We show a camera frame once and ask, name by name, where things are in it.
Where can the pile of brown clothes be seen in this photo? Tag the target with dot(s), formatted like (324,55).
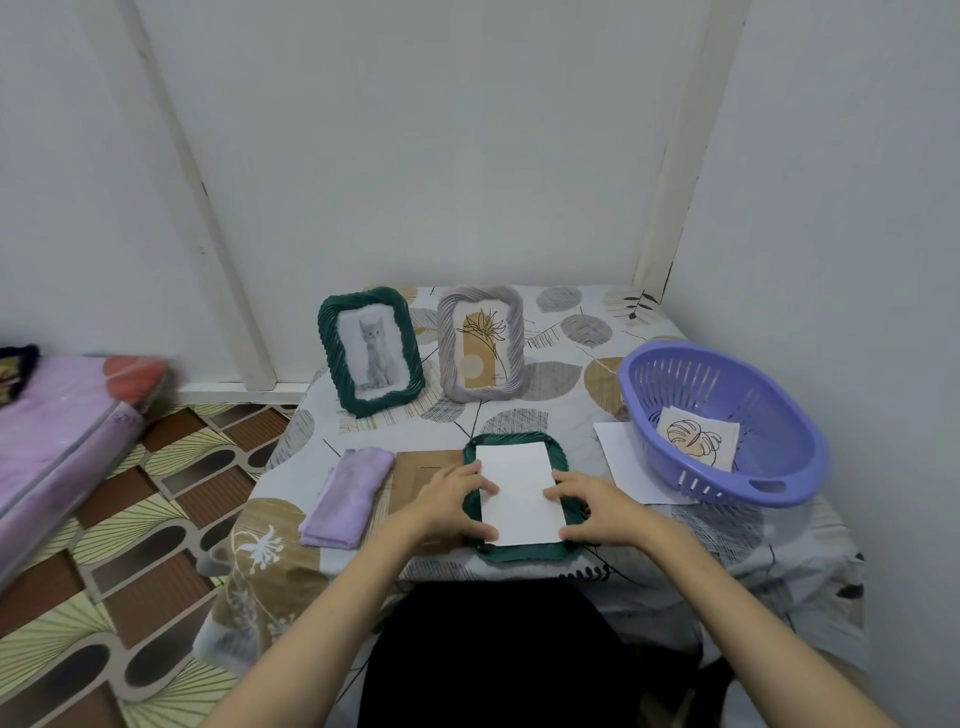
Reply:
(15,371)

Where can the person's left hand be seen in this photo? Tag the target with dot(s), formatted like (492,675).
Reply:
(446,502)

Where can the white paper black line drawing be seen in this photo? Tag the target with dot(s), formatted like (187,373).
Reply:
(604,433)

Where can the purple cloth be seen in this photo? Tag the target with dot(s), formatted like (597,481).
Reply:
(345,495)

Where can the purple mattress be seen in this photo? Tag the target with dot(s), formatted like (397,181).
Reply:
(60,442)

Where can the person's left forearm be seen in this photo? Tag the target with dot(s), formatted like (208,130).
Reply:
(322,637)

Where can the person's right forearm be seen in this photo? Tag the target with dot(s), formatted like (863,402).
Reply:
(750,622)

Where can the person's right hand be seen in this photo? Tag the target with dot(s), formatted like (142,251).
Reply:
(611,517)

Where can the brown cardboard frame backing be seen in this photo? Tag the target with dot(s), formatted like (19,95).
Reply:
(416,469)

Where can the leaf patterned tablecloth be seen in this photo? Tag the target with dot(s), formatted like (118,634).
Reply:
(570,375)

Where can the black trousers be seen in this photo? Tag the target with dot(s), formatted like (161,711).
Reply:
(510,660)

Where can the white paper grey drawing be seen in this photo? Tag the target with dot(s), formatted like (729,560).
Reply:
(373,352)
(517,487)

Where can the leaf drawing print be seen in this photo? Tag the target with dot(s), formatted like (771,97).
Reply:
(697,439)

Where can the purple plastic basket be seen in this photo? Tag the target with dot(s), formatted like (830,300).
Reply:
(780,442)

